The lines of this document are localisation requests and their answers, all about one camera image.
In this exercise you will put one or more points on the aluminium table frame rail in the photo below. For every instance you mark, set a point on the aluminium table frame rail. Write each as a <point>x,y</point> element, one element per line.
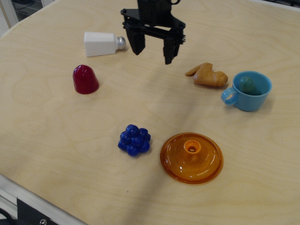
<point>10,191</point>

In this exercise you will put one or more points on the white salt shaker silver cap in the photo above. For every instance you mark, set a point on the white salt shaker silver cap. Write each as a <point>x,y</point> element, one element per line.
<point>98,43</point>

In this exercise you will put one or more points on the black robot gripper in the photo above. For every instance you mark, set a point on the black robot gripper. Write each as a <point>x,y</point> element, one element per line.
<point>154,18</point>

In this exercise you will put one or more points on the light blue plastic cup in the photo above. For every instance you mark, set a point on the light blue plastic cup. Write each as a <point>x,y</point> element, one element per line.
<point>245,102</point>

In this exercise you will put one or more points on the toy fried chicken wing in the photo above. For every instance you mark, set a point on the toy fried chicken wing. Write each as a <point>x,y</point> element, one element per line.
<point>205,75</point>

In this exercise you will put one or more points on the dark red plastic dome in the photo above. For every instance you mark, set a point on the dark red plastic dome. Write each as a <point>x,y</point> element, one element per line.
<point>85,80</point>

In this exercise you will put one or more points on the green toy cucumber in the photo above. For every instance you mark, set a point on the green toy cucumber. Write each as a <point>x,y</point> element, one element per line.
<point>247,86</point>

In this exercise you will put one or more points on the orange transparent pot lid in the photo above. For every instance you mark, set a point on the orange transparent pot lid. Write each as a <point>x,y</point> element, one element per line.
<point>191,158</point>

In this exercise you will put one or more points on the black bracket with screw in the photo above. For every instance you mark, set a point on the black bracket with screw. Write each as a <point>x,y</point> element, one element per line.
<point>32,216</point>

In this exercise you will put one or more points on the blue toy grape bunch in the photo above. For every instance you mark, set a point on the blue toy grape bunch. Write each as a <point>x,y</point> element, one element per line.
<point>134,140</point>

